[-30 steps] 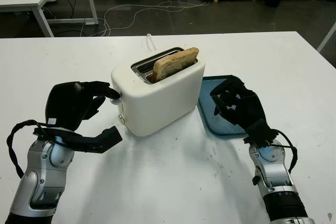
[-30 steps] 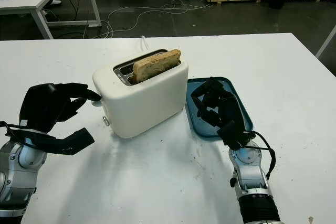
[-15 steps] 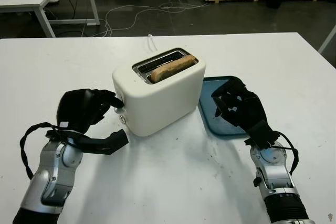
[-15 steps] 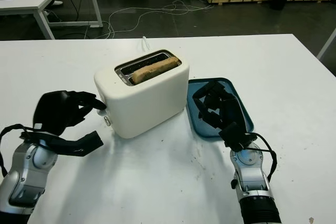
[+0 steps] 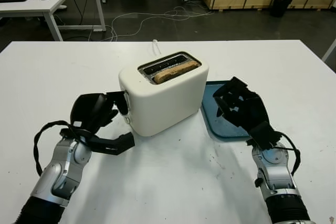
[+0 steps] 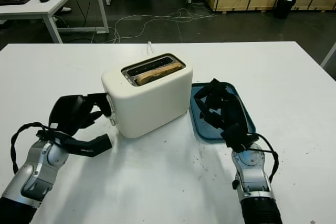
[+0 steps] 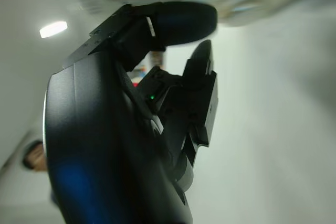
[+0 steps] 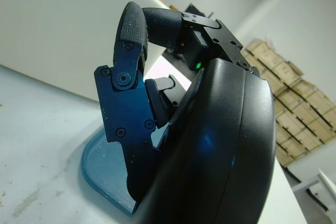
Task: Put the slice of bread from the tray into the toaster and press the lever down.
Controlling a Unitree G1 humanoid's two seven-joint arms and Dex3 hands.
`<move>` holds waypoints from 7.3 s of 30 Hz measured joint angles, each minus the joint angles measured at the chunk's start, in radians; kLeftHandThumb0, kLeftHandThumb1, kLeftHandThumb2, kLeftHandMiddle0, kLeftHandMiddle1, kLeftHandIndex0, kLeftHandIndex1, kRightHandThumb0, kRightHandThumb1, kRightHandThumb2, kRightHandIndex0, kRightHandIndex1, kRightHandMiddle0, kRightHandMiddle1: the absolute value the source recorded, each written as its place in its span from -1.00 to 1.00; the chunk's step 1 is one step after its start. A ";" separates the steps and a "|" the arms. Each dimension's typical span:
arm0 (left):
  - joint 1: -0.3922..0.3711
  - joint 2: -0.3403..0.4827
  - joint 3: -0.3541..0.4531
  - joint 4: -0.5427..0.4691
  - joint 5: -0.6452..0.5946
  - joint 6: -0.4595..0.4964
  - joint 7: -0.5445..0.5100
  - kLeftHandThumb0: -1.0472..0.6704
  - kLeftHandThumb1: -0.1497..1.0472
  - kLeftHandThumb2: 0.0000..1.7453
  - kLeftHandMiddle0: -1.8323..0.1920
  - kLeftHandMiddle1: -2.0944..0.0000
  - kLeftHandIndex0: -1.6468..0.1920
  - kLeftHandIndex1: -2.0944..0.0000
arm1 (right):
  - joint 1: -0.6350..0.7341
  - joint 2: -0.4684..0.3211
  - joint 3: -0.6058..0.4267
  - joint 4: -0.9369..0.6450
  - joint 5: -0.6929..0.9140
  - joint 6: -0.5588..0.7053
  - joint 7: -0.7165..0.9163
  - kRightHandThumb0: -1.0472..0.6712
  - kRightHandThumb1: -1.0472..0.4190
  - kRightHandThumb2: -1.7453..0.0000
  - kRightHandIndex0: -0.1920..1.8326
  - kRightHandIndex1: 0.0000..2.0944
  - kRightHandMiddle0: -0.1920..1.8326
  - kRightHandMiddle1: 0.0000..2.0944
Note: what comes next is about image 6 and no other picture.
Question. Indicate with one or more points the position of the white two-slot toaster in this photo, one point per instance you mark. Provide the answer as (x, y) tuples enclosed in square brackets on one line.
[(155, 106)]

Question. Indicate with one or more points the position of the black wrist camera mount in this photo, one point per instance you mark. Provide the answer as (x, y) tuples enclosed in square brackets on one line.
[(89, 146), (237, 137)]

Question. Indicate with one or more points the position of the slice of bread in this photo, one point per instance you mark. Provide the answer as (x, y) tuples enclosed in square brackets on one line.
[(157, 73)]

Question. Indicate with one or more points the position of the silver toaster dial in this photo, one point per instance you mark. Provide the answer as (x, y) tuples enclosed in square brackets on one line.
[(113, 121)]

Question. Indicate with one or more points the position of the blue tray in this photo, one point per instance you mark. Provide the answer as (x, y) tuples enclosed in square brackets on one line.
[(202, 129)]

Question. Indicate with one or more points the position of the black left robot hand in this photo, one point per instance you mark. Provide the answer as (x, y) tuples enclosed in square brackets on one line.
[(68, 111)]

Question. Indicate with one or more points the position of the white shoe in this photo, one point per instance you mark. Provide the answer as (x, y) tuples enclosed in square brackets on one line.
[(66, 9)]

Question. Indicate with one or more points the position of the white table leg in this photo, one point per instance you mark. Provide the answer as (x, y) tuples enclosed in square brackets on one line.
[(328, 58)]

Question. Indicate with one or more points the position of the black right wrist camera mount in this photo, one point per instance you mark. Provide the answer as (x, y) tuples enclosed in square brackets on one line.
[(237, 137)]

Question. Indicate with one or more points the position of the black trash bin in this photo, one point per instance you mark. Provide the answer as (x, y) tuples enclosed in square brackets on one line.
[(284, 9)]

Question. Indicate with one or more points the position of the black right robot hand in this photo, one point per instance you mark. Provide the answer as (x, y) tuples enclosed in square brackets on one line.
[(233, 111)]

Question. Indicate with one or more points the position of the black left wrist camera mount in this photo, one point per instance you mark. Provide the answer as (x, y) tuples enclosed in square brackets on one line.
[(89, 146)]

